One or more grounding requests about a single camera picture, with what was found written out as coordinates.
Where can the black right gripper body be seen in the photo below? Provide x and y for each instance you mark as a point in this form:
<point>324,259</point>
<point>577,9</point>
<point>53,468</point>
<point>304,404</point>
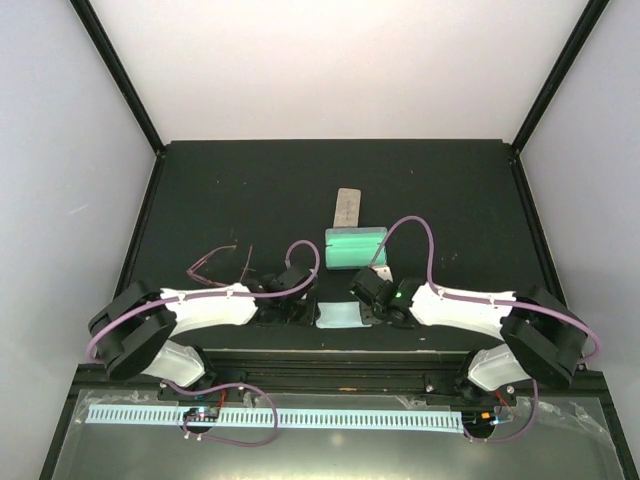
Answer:
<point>372,315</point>

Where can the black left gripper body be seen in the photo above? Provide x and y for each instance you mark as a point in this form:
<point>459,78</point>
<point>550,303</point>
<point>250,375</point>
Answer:
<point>296,315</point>

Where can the blue-grey glasses case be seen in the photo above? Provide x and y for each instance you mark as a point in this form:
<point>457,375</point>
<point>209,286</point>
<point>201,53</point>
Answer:
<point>354,247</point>

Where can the beige glasses case green lining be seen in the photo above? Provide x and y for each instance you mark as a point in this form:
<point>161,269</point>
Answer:
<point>347,208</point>

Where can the pink sunglasses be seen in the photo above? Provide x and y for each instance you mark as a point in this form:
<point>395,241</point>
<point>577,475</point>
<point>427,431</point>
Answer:
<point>222,266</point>

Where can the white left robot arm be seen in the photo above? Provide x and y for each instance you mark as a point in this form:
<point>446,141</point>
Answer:
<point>136,333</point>

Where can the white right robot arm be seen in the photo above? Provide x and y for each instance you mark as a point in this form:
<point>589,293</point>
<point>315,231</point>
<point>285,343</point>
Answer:
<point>540,339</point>

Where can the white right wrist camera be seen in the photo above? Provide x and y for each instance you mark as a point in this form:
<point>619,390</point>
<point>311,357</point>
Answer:
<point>384,272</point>

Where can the black front mounting rail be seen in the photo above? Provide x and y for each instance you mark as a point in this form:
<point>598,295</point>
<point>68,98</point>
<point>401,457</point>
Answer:
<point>317,372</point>

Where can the white slotted cable duct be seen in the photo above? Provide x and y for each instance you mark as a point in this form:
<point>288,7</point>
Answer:
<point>283,418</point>

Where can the black left frame post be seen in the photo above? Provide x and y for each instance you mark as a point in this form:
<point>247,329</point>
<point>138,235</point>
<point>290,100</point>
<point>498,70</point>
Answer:
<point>104,46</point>

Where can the black frame post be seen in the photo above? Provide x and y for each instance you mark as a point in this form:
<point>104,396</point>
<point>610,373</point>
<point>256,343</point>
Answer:
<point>575,42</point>
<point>104,46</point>

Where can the black right frame post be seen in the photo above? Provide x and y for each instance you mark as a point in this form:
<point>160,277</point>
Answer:
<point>575,42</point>

